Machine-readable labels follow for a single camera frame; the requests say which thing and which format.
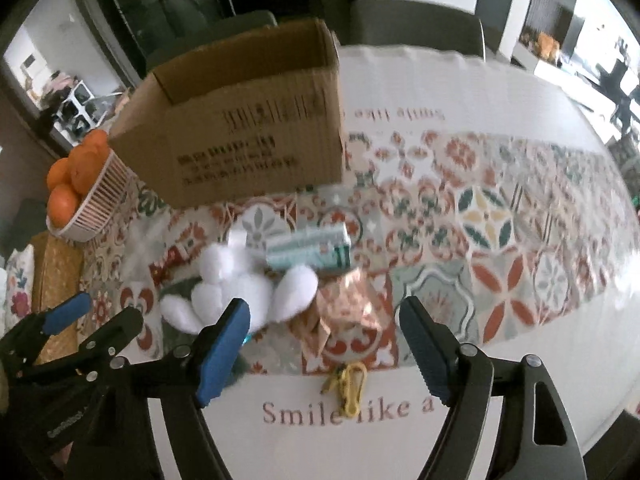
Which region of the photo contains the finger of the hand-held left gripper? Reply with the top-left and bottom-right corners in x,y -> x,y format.
0,291 -> 93,370
20,306 -> 146,385

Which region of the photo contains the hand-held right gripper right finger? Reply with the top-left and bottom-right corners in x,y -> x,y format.
399,296 -> 588,480

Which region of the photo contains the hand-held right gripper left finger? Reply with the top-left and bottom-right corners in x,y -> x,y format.
82,299 -> 251,480

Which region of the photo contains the white plush toy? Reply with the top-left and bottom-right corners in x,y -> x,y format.
160,227 -> 319,336

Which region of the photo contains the yellow clip keychain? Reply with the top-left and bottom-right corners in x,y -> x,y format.
322,362 -> 370,418

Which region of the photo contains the copper patterned pouch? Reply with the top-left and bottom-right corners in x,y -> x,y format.
291,267 -> 385,358

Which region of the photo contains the brown cardboard box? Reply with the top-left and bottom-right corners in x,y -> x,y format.
107,17 -> 347,209

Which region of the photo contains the woven tan tissue box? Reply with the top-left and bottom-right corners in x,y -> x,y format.
31,232 -> 85,366

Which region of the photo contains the floral cloth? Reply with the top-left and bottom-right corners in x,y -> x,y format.
0,245 -> 36,331

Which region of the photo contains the orange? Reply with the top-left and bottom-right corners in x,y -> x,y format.
80,129 -> 111,161
46,157 -> 73,192
69,151 -> 108,193
47,183 -> 81,228

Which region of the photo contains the white fruit basket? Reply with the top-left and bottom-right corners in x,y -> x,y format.
46,152 -> 136,243

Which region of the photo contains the patterned tile print tablecloth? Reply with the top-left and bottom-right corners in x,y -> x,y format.
82,45 -> 633,480

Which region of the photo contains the white shoe rack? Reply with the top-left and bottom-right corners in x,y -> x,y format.
52,82 -> 113,136

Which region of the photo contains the grey dining chair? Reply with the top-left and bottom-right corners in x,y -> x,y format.
350,0 -> 486,58
145,10 -> 278,73

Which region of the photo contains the white television cabinet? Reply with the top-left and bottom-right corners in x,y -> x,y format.
511,40 -> 601,86

